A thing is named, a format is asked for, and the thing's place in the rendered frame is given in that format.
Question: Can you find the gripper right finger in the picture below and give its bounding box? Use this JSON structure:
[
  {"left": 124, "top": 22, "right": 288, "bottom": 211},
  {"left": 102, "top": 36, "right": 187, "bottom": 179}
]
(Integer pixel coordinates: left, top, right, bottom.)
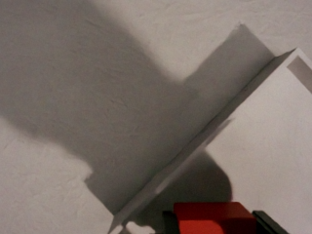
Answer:
[{"left": 252, "top": 211, "right": 290, "bottom": 234}]

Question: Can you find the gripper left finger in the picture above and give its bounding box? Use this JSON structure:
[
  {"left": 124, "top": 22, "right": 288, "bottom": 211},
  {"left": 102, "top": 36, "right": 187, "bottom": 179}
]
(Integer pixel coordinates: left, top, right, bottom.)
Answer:
[{"left": 149, "top": 211, "right": 180, "bottom": 234}]

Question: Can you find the red block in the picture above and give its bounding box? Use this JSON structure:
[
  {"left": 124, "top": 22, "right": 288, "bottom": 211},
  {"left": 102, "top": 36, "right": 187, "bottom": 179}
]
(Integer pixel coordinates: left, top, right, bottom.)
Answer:
[{"left": 174, "top": 202, "right": 256, "bottom": 234}]

